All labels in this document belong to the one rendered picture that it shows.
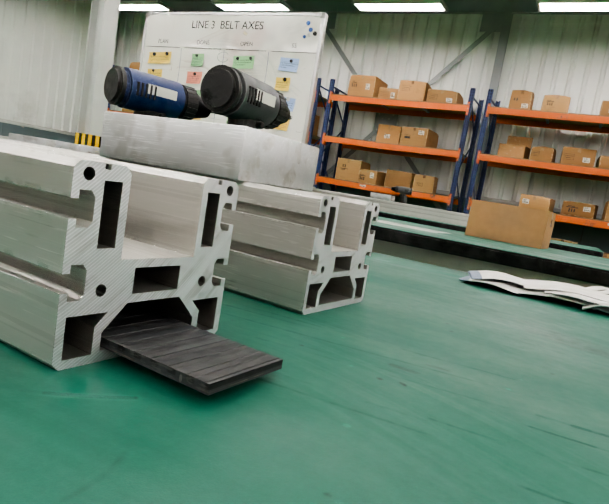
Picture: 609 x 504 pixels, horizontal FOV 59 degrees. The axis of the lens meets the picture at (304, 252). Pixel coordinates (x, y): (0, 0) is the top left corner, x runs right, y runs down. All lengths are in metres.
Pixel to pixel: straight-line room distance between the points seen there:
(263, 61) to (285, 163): 3.33
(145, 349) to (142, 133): 0.27
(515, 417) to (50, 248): 0.22
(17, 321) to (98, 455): 0.09
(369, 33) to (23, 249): 12.01
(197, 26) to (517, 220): 2.73
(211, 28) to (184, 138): 3.66
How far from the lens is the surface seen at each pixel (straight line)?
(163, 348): 0.24
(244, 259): 0.40
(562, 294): 0.70
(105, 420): 0.20
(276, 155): 0.44
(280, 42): 3.74
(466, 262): 1.82
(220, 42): 4.01
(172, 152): 0.45
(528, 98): 10.10
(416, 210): 3.95
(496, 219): 2.30
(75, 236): 0.23
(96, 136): 9.01
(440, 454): 0.22
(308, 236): 0.37
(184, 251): 0.28
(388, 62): 11.82
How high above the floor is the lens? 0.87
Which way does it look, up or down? 7 degrees down
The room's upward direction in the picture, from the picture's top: 10 degrees clockwise
